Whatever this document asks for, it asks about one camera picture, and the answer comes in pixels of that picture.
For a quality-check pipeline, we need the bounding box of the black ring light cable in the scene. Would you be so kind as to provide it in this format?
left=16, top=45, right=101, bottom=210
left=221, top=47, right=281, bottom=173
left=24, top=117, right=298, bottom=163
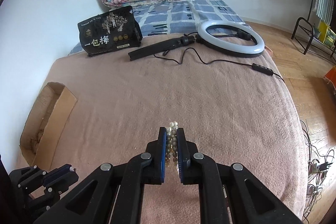
left=153, top=47, right=285, bottom=83

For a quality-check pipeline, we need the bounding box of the floor cables and power strip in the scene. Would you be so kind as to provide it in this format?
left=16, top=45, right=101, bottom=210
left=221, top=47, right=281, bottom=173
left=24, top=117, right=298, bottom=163
left=299, top=118, right=336, bottom=219

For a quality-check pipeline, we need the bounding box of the black metal rack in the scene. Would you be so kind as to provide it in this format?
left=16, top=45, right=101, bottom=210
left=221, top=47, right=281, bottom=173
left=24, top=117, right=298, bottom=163
left=291, top=0, right=335, bottom=64

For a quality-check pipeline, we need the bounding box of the pink bed blanket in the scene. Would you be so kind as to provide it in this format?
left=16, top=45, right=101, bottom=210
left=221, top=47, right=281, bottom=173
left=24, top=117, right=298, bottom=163
left=46, top=43, right=307, bottom=217

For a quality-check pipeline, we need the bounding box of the white pearl bead bracelet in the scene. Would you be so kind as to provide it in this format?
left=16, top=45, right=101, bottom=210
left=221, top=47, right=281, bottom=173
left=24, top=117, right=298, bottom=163
left=164, top=121, right=182, bottom=175

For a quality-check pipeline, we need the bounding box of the black folded tripod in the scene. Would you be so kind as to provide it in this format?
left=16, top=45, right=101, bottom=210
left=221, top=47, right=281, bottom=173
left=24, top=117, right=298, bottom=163
left=128, top=36, right=195, bottom=61

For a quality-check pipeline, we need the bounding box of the cardboard box tray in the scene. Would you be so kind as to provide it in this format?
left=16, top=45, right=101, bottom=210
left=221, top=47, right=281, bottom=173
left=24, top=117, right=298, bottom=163
left=19, top=82, right=77, bottom=171

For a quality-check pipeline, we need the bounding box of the black snack bag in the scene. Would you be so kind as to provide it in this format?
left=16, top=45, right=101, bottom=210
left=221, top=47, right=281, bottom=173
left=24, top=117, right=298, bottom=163
left=77, top=6, right=143, bottom=57

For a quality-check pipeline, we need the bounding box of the white ring light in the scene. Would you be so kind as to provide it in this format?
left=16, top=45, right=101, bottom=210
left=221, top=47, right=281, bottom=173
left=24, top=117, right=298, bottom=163
left=197, top=20, right=265, bottom=58

